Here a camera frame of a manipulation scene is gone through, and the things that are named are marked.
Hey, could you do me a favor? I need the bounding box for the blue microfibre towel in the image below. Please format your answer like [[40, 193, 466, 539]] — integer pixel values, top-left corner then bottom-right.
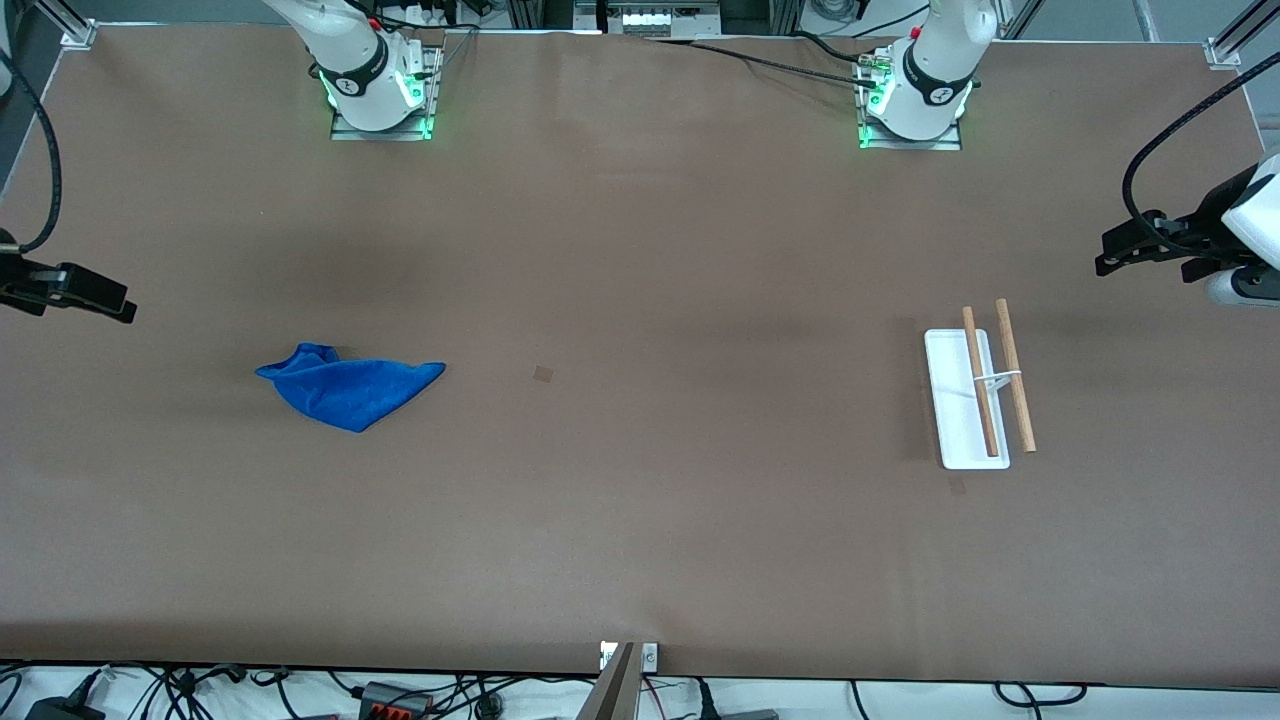
[[254, 343, 447, 434]]

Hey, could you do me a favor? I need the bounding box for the wooden rack rod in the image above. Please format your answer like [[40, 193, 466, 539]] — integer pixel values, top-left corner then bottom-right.
[[961, 306, 1001, 459], [994, 298, 1038, 454]]

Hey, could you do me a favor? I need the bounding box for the white rack base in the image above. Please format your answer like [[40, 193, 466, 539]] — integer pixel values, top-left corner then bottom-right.
[[924, 328, 1023, 471]]

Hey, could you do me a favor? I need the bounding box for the black power adapter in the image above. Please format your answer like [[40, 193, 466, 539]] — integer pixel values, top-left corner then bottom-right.
[[24, 696, 107, 720]]

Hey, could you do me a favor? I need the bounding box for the black box with orange connectors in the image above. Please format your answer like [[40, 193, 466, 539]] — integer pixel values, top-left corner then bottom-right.
[[358, 681, 434, 720]]

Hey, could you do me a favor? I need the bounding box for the grey power strip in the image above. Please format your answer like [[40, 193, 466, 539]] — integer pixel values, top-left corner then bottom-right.
[[598, 0, 723, 37]]

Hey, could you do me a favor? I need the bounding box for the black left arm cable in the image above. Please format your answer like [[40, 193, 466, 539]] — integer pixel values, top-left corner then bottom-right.
[[1121, 55, 1280, 246]]

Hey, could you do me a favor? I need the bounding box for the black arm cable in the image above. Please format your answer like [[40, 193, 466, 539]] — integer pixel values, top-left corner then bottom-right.
[[0, 48, 64, 255], [1121, 55, 1280, 246]]

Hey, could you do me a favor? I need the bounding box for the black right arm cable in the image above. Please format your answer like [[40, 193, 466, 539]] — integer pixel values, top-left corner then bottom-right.
[[0, 48, 64, 255]]

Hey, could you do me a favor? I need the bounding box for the aluminium frame corner post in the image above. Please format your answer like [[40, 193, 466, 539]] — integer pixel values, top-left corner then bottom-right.
[[1204, 0, 1280, 70], [20, 0, 98, 50]]

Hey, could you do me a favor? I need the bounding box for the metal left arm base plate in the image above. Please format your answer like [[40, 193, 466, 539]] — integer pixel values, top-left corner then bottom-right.
[[857, 48, 964, 152]]

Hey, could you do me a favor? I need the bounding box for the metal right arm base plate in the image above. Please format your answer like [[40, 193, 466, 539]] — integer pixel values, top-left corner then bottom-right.
[[329, 42, 442, 142]]

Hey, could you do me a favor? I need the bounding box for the black braided table cable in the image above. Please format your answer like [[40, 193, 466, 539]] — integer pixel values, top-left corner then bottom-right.
[[640, 32, 886, 91]]

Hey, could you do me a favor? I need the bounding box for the black looped floor cable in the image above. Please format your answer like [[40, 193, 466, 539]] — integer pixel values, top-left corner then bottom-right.
[[993, 681, 1089, 712]]

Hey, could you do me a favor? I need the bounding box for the metal table edge bracket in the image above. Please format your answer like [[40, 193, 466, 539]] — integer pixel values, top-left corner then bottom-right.
[[599, 641, 660, 673]]

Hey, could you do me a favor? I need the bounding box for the brown slanted post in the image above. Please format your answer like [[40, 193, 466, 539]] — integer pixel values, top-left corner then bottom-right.
[[577, 643, 642, 720]]

